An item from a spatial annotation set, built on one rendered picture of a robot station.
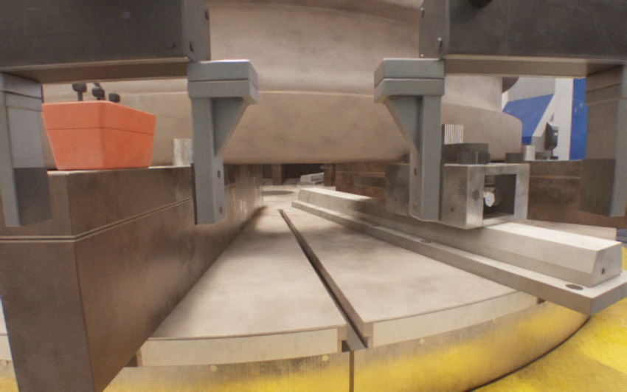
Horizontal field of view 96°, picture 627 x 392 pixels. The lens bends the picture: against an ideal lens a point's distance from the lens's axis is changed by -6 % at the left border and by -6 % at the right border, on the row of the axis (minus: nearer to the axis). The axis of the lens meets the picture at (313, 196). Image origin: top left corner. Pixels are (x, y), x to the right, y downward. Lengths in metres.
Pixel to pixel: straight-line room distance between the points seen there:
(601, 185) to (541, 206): 2.02
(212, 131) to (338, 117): 1.06
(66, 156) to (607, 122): 0.75
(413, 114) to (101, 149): 0.58
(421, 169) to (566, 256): 0.89
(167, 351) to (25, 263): 0.35
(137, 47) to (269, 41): 1.22
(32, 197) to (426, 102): 0.28
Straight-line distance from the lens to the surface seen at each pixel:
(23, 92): 0.29
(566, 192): 2.28
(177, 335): 0.80
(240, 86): 0.20
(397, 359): 0.93
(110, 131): 0.68
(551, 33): 0.25
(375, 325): 0.81
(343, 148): 1.24
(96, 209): 0.62
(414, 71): 0.21
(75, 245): 0.58
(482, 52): 0.22
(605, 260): 1.11
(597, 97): 0.30
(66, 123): 0.71
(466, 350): 1.07
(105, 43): 0.23
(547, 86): 7.04
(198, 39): 0.23
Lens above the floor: 0.70
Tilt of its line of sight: 7 degrees down
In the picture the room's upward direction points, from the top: 1 degrees counter-clockwise
